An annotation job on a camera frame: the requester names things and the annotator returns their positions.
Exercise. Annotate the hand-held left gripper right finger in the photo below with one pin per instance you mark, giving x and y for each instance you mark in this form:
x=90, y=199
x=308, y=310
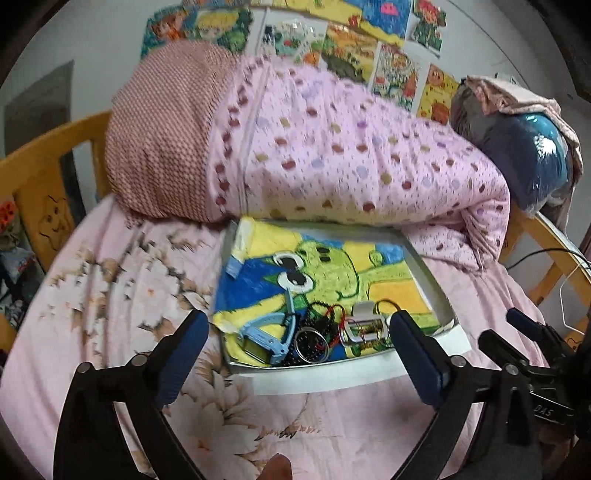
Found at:
x=415, y=355

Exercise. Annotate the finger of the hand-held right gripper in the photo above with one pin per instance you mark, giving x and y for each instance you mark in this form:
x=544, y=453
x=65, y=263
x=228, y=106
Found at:
x=496, y=346
x=519, y=319

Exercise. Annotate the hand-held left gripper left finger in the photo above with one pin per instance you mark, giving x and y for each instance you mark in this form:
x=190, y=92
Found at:
x=184, y=355

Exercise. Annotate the thin metal bangle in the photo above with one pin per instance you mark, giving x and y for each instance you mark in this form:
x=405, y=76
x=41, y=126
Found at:
x=377, y=305

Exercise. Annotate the grey shallow tray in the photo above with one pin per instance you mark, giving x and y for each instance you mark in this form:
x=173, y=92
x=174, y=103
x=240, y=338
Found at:
x=431, y=286

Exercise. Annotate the person's left hand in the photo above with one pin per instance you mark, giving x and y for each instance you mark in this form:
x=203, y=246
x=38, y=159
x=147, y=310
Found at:
x=281, y=468

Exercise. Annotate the grey hair claw clip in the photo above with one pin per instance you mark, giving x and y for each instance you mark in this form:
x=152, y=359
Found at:
x=364, y=311

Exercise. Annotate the light blue wrist watch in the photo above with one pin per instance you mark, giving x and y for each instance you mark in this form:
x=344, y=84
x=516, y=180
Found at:
x=258, y=332

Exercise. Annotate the white flat board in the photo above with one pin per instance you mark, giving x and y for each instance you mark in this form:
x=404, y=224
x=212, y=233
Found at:
x=323, y=381

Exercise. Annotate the pink floral bed sheet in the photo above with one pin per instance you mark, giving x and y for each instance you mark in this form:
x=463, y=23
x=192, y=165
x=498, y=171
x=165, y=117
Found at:
x=115, y=286

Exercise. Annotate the cartoon print towel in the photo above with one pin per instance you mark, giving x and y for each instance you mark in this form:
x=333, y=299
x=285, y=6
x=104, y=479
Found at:
x=332, y=272

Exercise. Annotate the blue plastic-wrapped bundle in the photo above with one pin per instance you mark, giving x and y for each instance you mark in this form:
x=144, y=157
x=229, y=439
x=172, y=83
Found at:
x=531, y=161

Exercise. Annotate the colourful toy pile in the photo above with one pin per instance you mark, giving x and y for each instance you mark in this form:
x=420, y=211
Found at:
x=21, y=272

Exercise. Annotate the pink polka dot quilt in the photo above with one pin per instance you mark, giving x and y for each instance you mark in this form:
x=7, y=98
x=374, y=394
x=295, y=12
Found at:
x=346, y=161

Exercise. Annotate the grey cloth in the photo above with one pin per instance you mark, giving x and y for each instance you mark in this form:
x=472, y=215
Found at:
x=466, y=120

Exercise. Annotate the red checked pillow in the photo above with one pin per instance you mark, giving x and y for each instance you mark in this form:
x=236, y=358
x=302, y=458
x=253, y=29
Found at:
x=161, y=138

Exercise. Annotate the pink fluffy cloth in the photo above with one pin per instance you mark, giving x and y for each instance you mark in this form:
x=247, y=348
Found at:
x=508, y=94

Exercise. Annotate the grey door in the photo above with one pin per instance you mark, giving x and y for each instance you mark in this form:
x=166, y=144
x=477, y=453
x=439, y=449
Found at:
x=41, y=106

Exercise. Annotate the row of cartoon drawings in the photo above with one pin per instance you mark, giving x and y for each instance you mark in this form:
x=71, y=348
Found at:
x=346, y=46

